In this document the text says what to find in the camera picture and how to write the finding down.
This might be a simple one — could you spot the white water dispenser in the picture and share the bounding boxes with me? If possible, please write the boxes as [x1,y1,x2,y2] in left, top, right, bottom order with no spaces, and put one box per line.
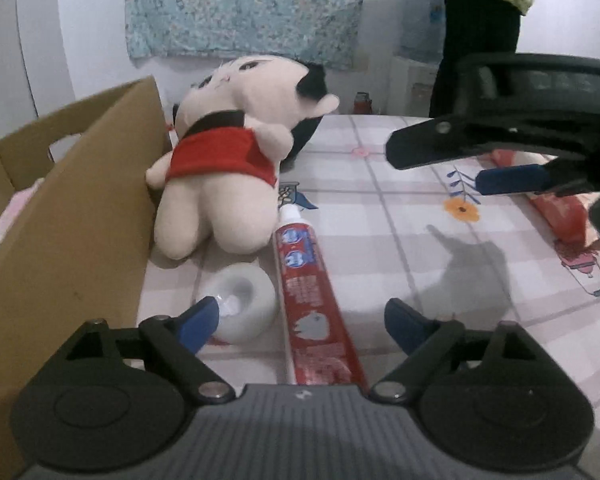
[386,56,444,117]

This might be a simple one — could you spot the blue patterned wall cloth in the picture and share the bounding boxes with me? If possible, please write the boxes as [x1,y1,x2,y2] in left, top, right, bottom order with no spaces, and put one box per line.
[124,0,387,72]

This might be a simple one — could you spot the plush doll with red shirt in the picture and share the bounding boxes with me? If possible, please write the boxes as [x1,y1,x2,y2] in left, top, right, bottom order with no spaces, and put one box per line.
[145,54,341,262]

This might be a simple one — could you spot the red toothpaste tube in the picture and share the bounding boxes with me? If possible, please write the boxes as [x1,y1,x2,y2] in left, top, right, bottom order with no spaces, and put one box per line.
[271,204,370,387]

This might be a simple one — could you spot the white tape roll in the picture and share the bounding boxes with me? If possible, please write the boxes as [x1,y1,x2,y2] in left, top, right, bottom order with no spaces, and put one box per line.
[196,263,278,346]

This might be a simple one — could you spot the checked tablecloth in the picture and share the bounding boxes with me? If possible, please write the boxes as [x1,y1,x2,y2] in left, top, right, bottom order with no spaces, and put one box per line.
[136,112,600,432]

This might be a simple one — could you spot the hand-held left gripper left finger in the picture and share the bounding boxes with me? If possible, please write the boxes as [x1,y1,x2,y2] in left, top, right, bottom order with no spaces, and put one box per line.
[65,296,236,404]

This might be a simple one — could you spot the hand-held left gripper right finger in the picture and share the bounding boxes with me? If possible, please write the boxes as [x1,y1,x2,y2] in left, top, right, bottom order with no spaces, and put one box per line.
[367,297,537,404]

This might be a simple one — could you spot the pink wet wipes pack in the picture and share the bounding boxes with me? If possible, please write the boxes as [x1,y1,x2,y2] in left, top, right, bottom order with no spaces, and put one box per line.
[489,149,600,247]

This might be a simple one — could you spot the blue water jug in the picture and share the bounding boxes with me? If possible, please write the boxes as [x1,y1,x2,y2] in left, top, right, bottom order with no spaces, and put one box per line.
[396,0,449,64]

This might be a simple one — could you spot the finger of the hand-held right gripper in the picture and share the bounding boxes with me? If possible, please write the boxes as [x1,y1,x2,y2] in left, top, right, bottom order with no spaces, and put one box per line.
[476,159,598,198]
[384,116,501,172]

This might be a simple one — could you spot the cardboard box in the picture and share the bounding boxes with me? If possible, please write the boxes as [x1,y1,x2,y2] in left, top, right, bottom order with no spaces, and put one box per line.
[0,75,175,480]

